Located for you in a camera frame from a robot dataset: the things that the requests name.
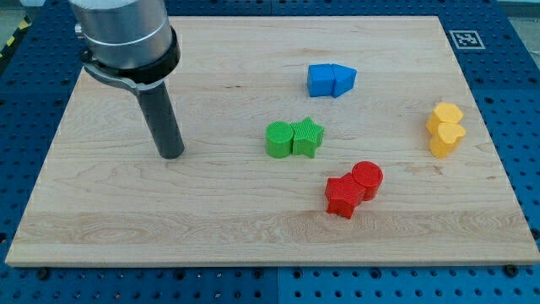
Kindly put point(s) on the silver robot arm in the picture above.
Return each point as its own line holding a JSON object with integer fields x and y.
{"x": 124, "y": 34}

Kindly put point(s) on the green cylinder block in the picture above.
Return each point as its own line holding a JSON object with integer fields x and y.
{"x": 279, "y": 139}

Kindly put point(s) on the wooden board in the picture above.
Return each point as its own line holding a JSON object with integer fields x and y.
{"x": 105, "y": 198}

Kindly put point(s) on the green star block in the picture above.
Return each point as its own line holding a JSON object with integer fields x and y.
{"x": 307, "y": 137}

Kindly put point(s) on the red star block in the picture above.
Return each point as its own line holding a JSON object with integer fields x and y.
{"x": 343, "y": 195}

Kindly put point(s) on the blue cube block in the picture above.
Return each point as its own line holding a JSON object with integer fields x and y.
{"x": 320, "y": 80}

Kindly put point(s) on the red cylinder block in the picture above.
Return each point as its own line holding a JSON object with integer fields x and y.
{"x": 368, "y": 175}

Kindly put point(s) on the blue pentagon block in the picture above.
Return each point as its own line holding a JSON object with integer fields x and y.
{"x": 344, "y": 78}

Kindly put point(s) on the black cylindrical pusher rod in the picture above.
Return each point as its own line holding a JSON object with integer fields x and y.
{"x": 161, "y": 121}

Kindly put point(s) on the yellow heart block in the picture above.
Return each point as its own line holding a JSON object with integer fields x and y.
{"x": 445, "y": 138}

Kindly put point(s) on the yellow hexagon block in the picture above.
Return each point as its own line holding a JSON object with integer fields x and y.
{"x": 443, "y": 112}

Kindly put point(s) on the white fiducial marker tag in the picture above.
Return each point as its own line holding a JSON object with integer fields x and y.
{"x": 467, "y": 40}

